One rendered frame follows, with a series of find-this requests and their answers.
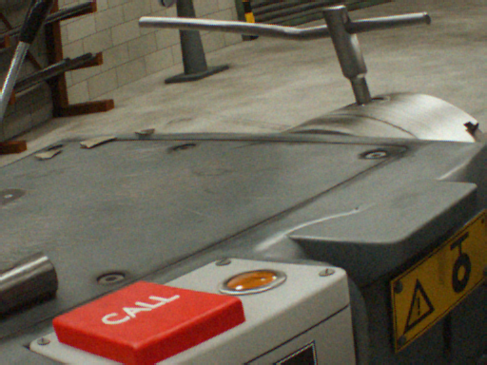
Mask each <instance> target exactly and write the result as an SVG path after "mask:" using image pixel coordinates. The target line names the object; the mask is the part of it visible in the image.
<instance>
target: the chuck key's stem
mask: <svg viewBox="0 0 487 365"><path fill-rule="evenodd" d="M321 13H322V16H323V18H324V19H325V22H326V25H327V28H328V32H329V35H330V38H331V39H332V41H333V45H334V49H335V51H336V55H337V58H338V60H339V62H340V65H341V71H342V75H343V77H345V78H346V79H348V80H349V81H350V84H351V87H352V90H353V94H354V96H355V98H356V102H357V105H356V106H364V105H369V104H372V103H374V102H376V101H372V97H371V93H370V90H369V88H368V86H367V83H366V80H365V76H366V74H367V71H368V70H367V67H366V64H365V61H364V58H363V56H362V54H361V50H360V44H359V41H358V38H357V36H356V34H350V33H348V32H346V30H344V26H345V24H346V23H345V22H349V21H351V20H350V18H349V15H348V12H347V9H346V6H344V5H341V6H335V7H332V8H331V7H329V8H325V9H322V11H321Z"/></svg>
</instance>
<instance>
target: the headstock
mask: <svg viewBox="0 0 487 365"><path fill-rule="evenodd" d="M135 135H136V136H135ZM115 136H116V137H117V136H118V137H117V138H114V139H112V140H110V141H106V142H103V143H100V144H97V145H95V146H93V147H92V148H87V147H85V148H84V146H83V145H80V142H83V141H85V140H89V139H92V138H103V137H115ZM80 146H81V147H80ZM82 147H83V148H82ZM60 149H61V150H62V151H60V152H58V153H57V154H55V155H54V156H53V157H52V158H51V159H44V160H43V159H42V160H40V159H41V158H37V157H34V155H36V154H39V153H44V152H51V151H54V150H60ZM34 160H35V161H34ZM412 181H434V182H450V183H474V184H475V185H476V186H477V195H478V202H479V204H478V208H477V209H476V210H475V211H474V212H472V213H470V214H469V215H468V216H466V217H465V218H464V219H463V220H461V221H460V222H459V223H457V224H456V225H455V226H453V227H452V228H451V229H449V231H447V232H445V234H443V235H442V236H441V237H439V238H438V239H437V240H435V241H434V242H432V243H431V244H430V245H428V246H426V248H424V249H422V250H421V251H420V252H418V253H417V254H416V255H414V256H413V257H412V258H410V259H409V260H407V261H406V262H405V263H403V264H401V265H400V266H399V267H397V268H396V269H394V270H392V271H391V272H390V273H388V274H387V275H385V276H383V277H382V278H381V279H379V280H377V281H375V282H374V283H372V284H371V285H370V286H368V287H366V288H365V289H364V290H362V291H361V292H360V288H359V287H358V285H356V284H355V282H354V281H353V280H352V279H351V278H349V276H348V275H347V274H346V275H347V284H348V290H349V293H348V295H349V299H350V301H349V303H350V304H349V305H350V309H351V319H352V328H353V338H354V341H353V342H354V347H355V350H354V352H355V359H356V365H487V144H486V143H473V142H464V141H444V140H423V139H409V138H399V137H373V136H343V135H332V134H301V133H246V132H186V133H160V132H155V133H150V134H145V135H139V134H136V133H115V134H91V135H83V134H74V135H69V136H68V137H66V138H64V139H63V140H60V141H58V142H56V143H53V144H49V145H47V146H45V147H42V148H41V149H39V150H36V151H34V152H32V153H30V154H28V155H26V156H24V157H22V158H20V159H18V160H16V161H14V162H10V163H6V164H4V165H3V166H1V167H0V268H2V267H3V266H6V265H8V264H10V263H12V262H14V261H17V260H19V259H22V258H23V257H24V256H28V255H29V254H31V253H32V254H33V253H34V252H37V251H40V252H42V253H43V254H45V255H46V256H47V257H48V258H49V259H50V261H51V262H52V265H53V267H54V269H55V271H56V274H57V278H58V282H59V283H58V290H57V291H56V293H55V294H51V295H50V296H47V297H45V298H41V299H39V300H37V301H34V302H33V303H31V304H29V305H27V306H25V307H23V308H20V309H18V310H15V311H13V312H12V313H9V314H6V315H5V316H2V317H0V365H68V364H65V363H61V362H58V361H56V360H54V359H52V358H50V357H47V356H44V355H40V354H38V353H36V352H34V351H31V350H30V348H29V346H30V344H31V343H32V341H34V340H35V339H37V338H40V337H41V336H46V335H47V334H51V333H53V332H55V330H54V328H53V326H52V322H53V319H55V318H56V317H59V316H61V315H64V314H67V313H68V312H71V311H73V310H76V309H77V308H79V307H80V308H81V307H82V306H84V305H85V306H86V305H88V304H89V303H91V302H93V301H95V300H98V299H99V298H103V297H105V296H109V295H111V294H113V293H114V292H115V293H116V292H118V291H119V290H121V289H125V288H126V287H128V286H129V285H131V286H132V285H133V284H135V283H137V282H139V281H140V282H142V281H145V282H152V283H159V284H162V285H164V284H166V283H168V282H170V281H172V280H174V279H179V278H180V277H182V276H184V275H186V274H188V273H190V272H192V271H194V270H198V269H200V268H202V267H204V266H206V265H208V264H209V263H211V262H213V261H216V260H220V259H250V260H258V261H268V262H277V263H285V264H294V265H297V264H302V265H311V266H320V267H324V266H327V267H336V266H334V265H332V264H330V263H328V262H327V263H326V262H321V261H315V260H313V259H312V258H311V256H310V255H309V254H308V253H307V251H306V250H303V249H302V248H301V247H300V246H299V245H298V244H297V243H296V242H294V241H292V240H291V239H289V238H288V237H285V236H284V235H283V234H285V233H289V232H291V231H294V230H296V229H297V228H299V227H302V226H305V225H307V224H310V223H313V222H317V221H323V220H328V219H332V218H336V217H340V216H341V215H345V214H350V213H355V212H360V211H362V210H364V209H366V208H368V207H370V206H371V205H372V204H374V203H376V202H379V201H380V200H382V199H384V198H386V197H388V196H389V195H391V194H393V193H395V192H396V191H397V190H399V189H401V188H402V187H404V186H405V185H406V184H408V183H410V182H412ZM336 268H337V267H336Z"/></svg>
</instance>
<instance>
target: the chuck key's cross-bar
mask: <svg viewBox="0 0 487 365"><path fill-rule="evenodd" d="M345 23H346V24H345V26H344V30H346V32H348V33H350V34H357V33H365V32H372V31H379V30H381V31H383V30H386V29H387V30H389V29H402V28H405V29H406V28H411V27H418V26H428V25H430V23H431V19H430V16H429V14H427V13H426V12H418V13H412V14H411V13H408V14H405V13H404V14H402V15H400V14H399V15H392V16H390V15H389V16H386V17H384V16H382V17H376V18H369V19H362V20H360V19H359V20H356V21H353V20H352V21H349V22H345ZM139 27H140V28H144V29H147V28H152V29H180V30H183V29H189V30H197V31H199V30H204V31H213V32H228V33H237V34H244V35H253V36H262V37H269V38H277V39H284V40H293V41H303V42H305V41H311V40H319V39H322V38H330V35H329V32H328V28H327V25H323V26H322V25H319V26H316V27H313V28H312V27H308V28H305V29H299V28H290V27H283V26H274V25H265V24H257V23H247V22H239V21H222V20H212V19H195V18H178V17H174V18H170V17H154V16H152V17H146V16H143V17H141V18H140V20H139Z"/></svg>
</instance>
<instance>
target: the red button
mask: <svg viewBox="0 0 487 365"><path fill-rule="evenodd" d="M245 321H246V319H245V313H244V306H243V302H242V301H241V300H240V299H239V298H237V297H232V296H225V295H218V294H211V293H205V292H198V291H195V290H191V289H185V288H178V287H171V286H164V285H162V284H159V283H152V282H145V281H142V282H140V281H139V282H137V283H135V284H133V285H132V286H131V285H129V286H128V287H126V288H125V289H121V290H119V291H118V292H116V293H115V292H114V293H113V294H111V295H109V296H105V297H103V298H99V299H98V300H95V301H93V302H91V303H89V304H88V305H86V306H85V305H84V306H82V307H81V308H80V307H79V308H77V309H76V310H73V311H71V312H68V313H67V314H64V315H61V316H59V317H56V318H55V319H53V322H52V326H53V328H54V330H55V333H56V336H57V340H58V341H59V342H62V343H64V344H66V345H69V346H72V347H75V348H77V349H79V350H82V351H86V352H89V353H92V354H94V355H98V356H101V357H105V358H108V359H111V360H113V361H116V362H119V363H123V364H126V365H153V364H154V365H155V364H157V363H158V362H161V361H163V360H166V359H167V358H171V357H172V356H174V355H177V354H179V353H181V352H183V351H187V350H188V349H190V348H193V347H194V346H196V345H200V344H202V343H203V342H204V341H208V340H210V339H211V338H212V337H216V336H218V335H220V334H222V333H224V332H226V331H228V330H230V329H231V328H233V327H237V326H239V325H240V324H242V323H244V322H245Z"/></svg>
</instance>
